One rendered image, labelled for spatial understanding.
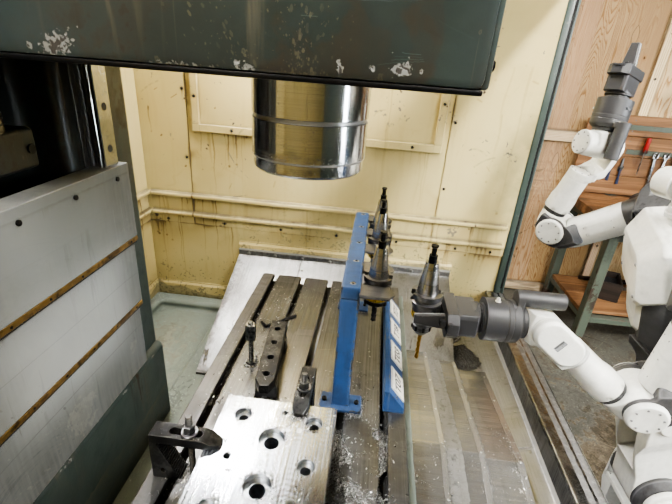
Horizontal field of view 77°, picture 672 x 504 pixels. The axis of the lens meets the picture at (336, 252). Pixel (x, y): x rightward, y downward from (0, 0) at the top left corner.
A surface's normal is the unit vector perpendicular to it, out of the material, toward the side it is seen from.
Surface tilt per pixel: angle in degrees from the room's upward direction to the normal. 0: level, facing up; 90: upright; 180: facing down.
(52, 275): 90
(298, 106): 90
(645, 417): 95
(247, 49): 90
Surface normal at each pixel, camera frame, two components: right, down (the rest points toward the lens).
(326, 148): 0.29, 0.42
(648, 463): -0.11, 0.41
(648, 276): -0.93, 0.22
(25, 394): 0.99, 0.11
